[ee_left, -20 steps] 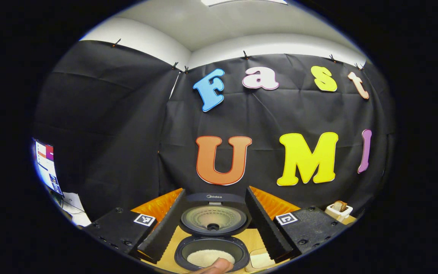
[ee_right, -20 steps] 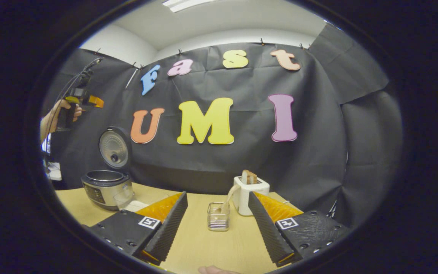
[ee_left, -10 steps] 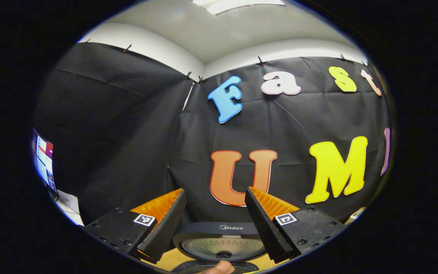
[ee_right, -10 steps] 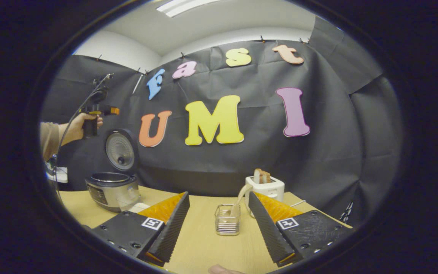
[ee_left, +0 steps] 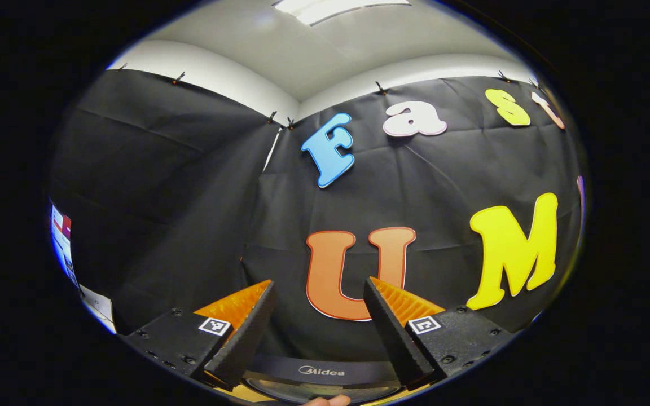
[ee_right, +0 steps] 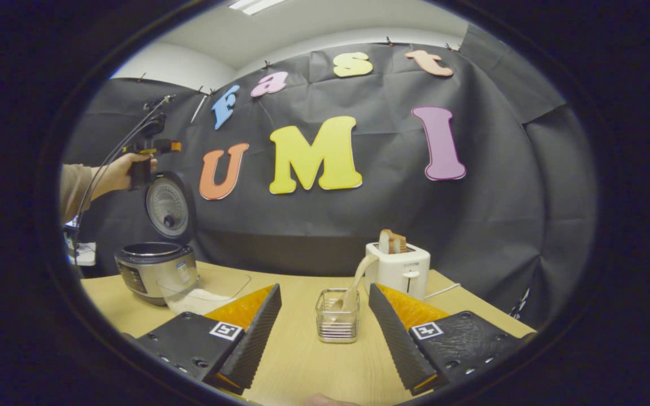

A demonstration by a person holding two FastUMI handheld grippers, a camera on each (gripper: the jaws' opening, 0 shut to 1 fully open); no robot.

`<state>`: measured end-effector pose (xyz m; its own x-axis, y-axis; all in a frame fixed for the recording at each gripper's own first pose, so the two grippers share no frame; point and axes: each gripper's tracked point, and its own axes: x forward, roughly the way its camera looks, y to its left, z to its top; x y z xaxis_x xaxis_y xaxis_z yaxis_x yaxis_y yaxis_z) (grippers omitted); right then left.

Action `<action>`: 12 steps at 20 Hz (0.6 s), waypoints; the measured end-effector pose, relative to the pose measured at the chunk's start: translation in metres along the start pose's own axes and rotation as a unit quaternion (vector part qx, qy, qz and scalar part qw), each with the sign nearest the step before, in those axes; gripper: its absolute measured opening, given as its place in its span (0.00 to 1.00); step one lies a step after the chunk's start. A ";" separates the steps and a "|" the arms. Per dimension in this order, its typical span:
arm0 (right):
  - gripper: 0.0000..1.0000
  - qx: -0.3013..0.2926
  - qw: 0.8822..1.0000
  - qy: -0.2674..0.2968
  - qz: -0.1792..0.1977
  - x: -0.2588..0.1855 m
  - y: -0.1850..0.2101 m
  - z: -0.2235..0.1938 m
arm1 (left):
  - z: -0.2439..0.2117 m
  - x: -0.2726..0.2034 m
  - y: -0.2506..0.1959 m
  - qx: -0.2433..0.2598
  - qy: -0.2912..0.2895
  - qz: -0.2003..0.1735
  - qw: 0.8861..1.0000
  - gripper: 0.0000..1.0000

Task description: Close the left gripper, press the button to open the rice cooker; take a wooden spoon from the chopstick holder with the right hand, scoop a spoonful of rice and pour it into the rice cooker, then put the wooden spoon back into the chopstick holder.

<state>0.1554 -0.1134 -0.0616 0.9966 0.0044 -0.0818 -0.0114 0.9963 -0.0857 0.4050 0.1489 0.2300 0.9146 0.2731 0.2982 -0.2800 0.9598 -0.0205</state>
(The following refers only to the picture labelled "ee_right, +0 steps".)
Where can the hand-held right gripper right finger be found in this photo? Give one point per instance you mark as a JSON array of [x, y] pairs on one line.
[[398, 338]]

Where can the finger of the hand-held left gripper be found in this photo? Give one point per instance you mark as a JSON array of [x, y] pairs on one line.
[[170, 147]]

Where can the white toaster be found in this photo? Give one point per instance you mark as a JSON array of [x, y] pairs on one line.
[[401, 270]]

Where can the black backdrop cloth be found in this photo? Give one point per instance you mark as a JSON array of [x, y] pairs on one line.
[[359, 225]]

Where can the ceiling light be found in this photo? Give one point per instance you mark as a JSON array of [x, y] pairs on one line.
[[254, 5]]

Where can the dark grey rice cooker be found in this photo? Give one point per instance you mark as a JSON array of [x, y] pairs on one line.
[[156, 270]]

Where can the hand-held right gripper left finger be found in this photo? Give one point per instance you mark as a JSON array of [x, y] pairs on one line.
[[254, 338]]

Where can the white side table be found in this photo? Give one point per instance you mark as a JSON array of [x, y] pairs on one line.
[[85, 251]]

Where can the wooden spoon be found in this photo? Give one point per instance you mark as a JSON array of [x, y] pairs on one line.
[[353, 287]]

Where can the clear plastic box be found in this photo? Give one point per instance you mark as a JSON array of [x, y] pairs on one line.
[[223, 282]]

